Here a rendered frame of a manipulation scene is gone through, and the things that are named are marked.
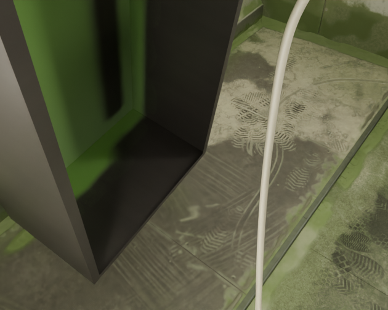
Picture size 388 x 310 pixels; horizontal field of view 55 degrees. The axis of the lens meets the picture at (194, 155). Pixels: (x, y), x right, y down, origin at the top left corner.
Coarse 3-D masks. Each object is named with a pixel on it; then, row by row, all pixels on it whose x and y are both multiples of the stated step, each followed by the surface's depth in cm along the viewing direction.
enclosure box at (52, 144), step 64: (0, 0) 34; (64, 0) 87; (128, 0) 108; (192, 0) 96; (0, 64) 41; (64, 64) 99; (128, 64) 127; (192, 64) 111; (0, 128) 57; (64, 128) 115; (128, 128) 142; (192, 128) 133; (0, 192) 95; (64, 192) 64; (128, 192) 126; (64, 256) 105
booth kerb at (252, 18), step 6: (252, 12) 264; (258, 12) 270; (246, 18) 261; (252, 18) 267; (258, 18) 274; (240, 24) 258; (246, 24) 265; (252, 24) 271; (240, 30) 262; (234, 36) 259; (0, 204) 167; (0, 210) 168; (0, 216) 170; (6, 216) 172; (0, 222) 171
